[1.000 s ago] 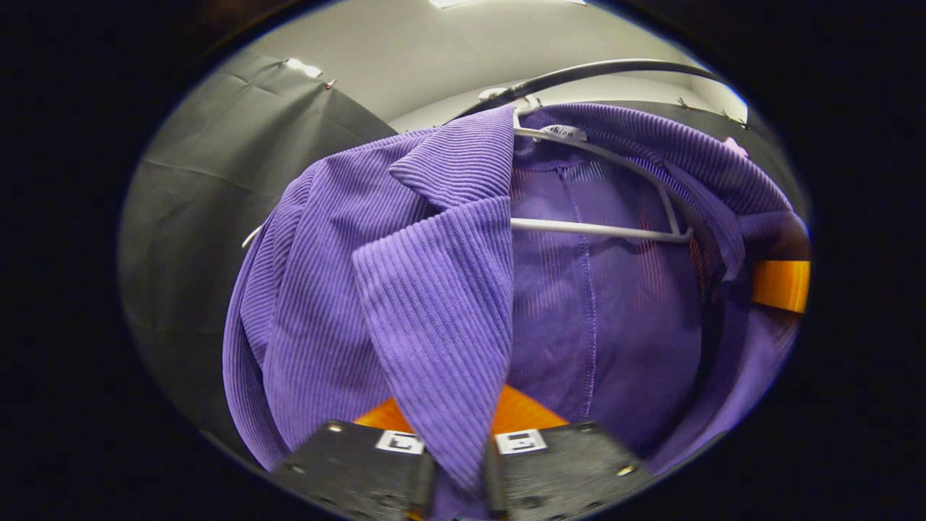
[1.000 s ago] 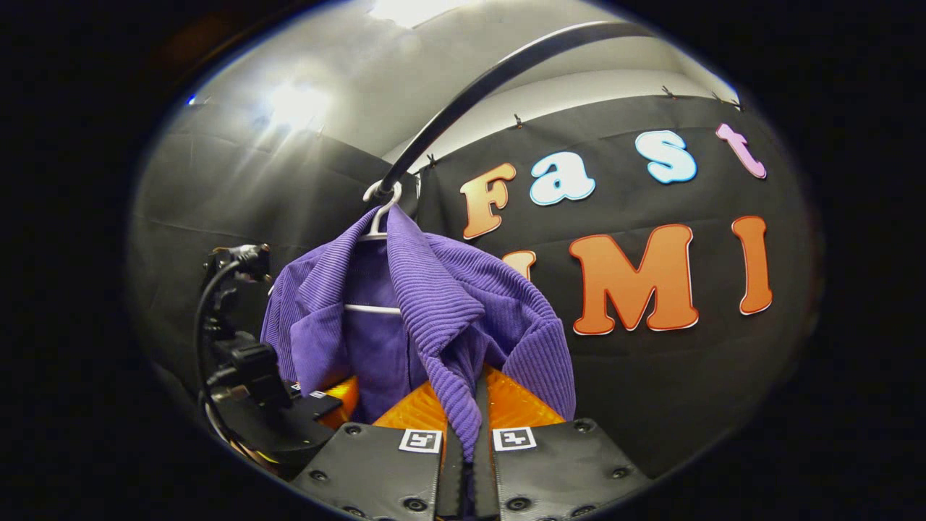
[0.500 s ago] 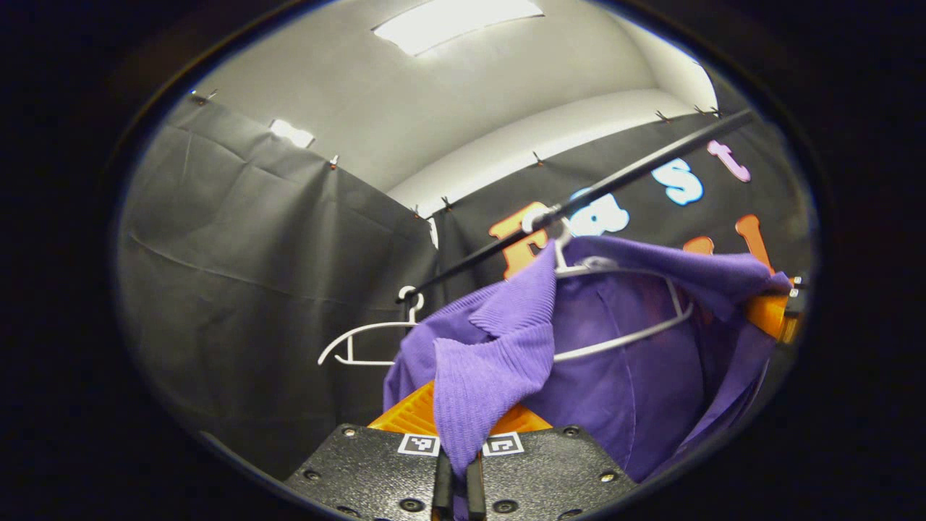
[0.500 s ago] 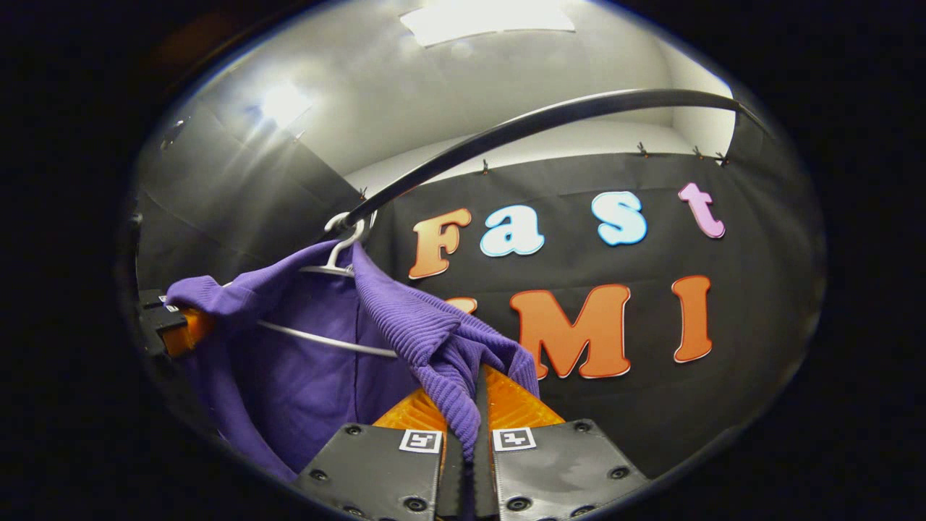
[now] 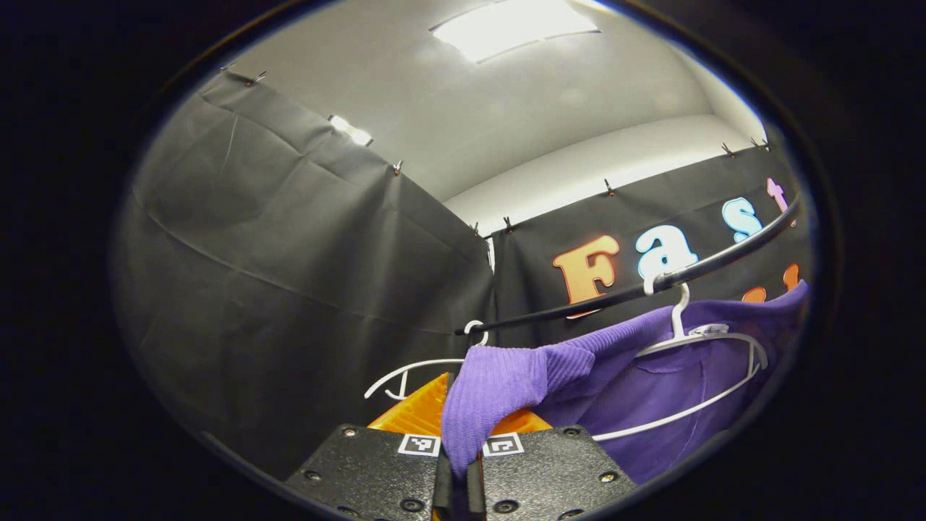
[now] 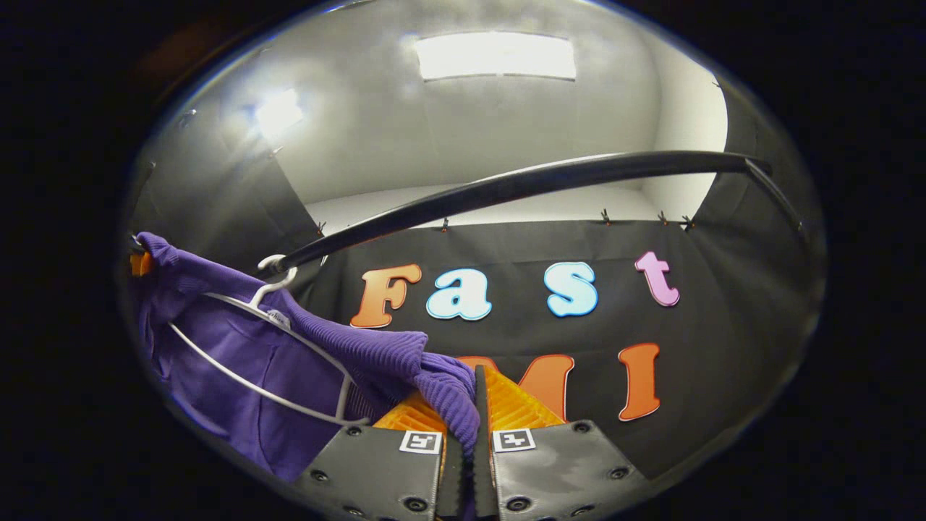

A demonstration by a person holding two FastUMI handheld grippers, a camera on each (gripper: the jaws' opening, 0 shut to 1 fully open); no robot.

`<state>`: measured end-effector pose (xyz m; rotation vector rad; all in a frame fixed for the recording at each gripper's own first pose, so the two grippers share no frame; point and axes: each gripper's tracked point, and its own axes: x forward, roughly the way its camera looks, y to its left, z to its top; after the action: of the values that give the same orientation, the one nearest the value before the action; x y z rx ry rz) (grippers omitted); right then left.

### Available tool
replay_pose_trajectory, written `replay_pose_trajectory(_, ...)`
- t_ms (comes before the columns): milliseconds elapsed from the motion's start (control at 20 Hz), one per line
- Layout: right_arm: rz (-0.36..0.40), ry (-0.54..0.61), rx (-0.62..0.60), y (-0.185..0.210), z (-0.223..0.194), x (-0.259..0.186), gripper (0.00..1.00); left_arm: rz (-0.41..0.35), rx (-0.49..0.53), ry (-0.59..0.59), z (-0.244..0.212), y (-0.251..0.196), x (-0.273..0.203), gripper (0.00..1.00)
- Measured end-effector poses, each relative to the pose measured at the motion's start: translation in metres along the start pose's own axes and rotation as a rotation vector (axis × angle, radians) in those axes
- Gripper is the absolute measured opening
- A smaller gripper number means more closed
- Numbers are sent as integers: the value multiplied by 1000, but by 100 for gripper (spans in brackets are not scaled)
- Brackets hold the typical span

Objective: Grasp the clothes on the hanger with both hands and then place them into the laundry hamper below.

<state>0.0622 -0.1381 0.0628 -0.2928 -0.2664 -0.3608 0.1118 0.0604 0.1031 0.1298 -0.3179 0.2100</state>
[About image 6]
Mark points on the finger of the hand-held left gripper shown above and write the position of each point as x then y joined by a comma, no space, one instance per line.
141,264

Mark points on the large ceiling light panel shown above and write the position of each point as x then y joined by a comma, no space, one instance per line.
495,56

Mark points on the purple ribbed shirt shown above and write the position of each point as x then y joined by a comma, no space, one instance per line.
239,362

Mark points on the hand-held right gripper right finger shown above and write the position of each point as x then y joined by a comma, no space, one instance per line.
482,412

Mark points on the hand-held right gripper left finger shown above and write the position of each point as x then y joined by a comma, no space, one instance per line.
376,470

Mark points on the small ceiling light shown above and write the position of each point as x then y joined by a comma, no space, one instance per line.
278,112

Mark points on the black clothes rack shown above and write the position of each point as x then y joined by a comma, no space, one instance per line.
506,185

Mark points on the white clothes hanger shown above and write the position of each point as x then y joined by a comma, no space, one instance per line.
271,289

